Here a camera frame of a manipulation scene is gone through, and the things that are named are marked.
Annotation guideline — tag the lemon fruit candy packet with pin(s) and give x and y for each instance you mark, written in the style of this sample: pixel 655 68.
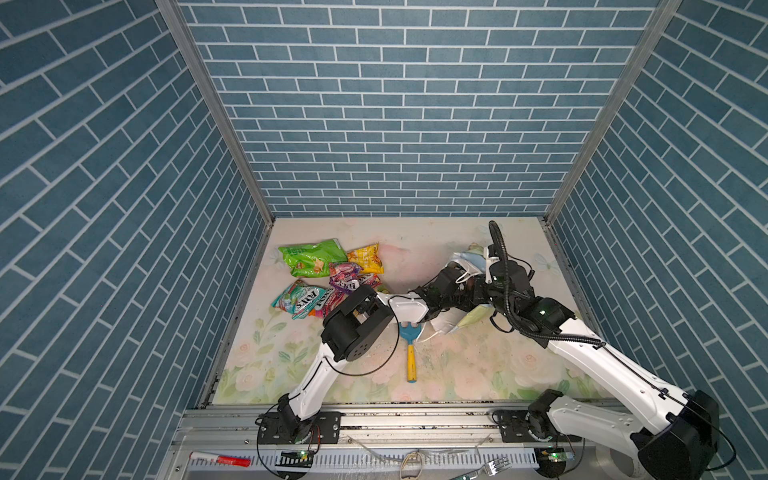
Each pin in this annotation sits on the lemon fruit candy packet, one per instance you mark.
pixel 335 293

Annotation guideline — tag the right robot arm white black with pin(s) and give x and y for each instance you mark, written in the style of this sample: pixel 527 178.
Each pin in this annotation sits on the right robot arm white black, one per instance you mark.
pixel 670 433

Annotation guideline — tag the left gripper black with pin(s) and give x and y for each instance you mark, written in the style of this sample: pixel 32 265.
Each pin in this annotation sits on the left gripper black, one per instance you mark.
pixel 465 300

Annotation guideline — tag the red handled tool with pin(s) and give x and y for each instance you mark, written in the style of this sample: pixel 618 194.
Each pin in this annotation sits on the red handled tool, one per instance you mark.
pixel 220 459

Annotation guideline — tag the blue yellow toy rake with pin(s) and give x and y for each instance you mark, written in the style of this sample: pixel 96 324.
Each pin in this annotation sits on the blue yellow toy rake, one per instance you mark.
pixel 410 333

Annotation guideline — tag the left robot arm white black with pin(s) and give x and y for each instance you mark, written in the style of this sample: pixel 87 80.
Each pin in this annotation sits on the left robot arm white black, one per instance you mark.
pixel 352 328

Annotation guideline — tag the purple berry candy packet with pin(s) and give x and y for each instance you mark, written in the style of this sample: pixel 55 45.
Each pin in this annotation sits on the purple berry candy packet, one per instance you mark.
pixel 345 276

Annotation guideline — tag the white slotted cable duct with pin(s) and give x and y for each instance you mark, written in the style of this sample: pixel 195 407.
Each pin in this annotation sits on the white slotted cable duct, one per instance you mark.
pixel 348 460

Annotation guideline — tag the green chips bag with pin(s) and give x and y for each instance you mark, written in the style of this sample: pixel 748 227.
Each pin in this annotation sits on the green chips bag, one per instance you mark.
pixel 312 260

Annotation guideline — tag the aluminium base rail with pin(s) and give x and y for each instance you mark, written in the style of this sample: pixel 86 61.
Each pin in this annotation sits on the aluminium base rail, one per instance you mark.
pixel 430 425

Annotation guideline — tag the yellow corn chips packet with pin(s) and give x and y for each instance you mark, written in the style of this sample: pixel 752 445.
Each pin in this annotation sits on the yellow corn chips packet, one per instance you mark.
pixel 367 258

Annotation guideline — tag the illustrated paper gift bag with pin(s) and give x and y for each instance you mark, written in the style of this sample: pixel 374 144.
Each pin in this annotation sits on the illustrated paper gift bag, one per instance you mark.
pixel 447 322

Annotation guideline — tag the teal red snack packet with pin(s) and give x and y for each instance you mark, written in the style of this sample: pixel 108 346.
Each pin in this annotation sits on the teal red snack packet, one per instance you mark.
pixel 299 299

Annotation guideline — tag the metal fork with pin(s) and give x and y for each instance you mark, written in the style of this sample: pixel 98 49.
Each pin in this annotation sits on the metal fork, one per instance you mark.
pixel 489 469

